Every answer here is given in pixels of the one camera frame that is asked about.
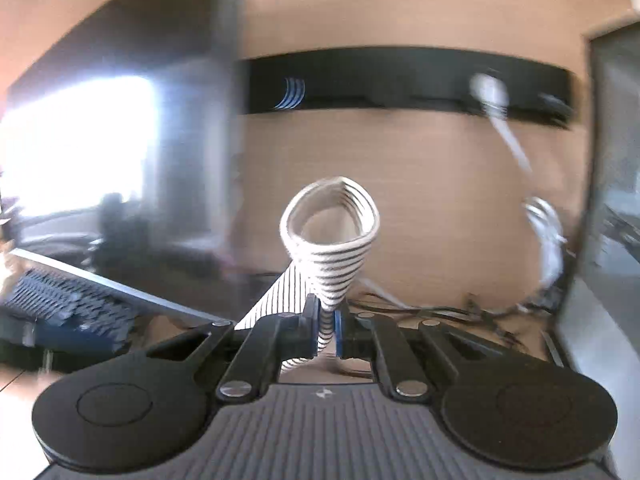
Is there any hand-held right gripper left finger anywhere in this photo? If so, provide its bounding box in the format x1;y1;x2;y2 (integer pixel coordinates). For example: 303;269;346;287
145;294;322;403

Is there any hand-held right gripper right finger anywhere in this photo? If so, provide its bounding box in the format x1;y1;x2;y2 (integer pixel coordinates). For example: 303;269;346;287
334;309;503;403

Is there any white black-striped garment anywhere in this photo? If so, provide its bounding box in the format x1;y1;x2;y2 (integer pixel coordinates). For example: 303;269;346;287
234;176;381;374

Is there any curved computer monitor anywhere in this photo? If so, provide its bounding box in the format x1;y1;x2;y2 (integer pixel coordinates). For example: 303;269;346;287
0;0;247;327

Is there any black computer keyboard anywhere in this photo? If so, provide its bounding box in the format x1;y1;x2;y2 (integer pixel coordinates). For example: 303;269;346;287
0;266;142;357

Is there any grey-backed computer monitor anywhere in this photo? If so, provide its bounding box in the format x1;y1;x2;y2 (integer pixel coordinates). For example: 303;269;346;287
550;22;640;378

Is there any white cable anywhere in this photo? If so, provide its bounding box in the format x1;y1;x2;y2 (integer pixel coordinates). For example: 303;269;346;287
469;72;570;293

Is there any black wall rail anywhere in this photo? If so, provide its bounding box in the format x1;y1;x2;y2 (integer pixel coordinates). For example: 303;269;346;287
240;46;574;129

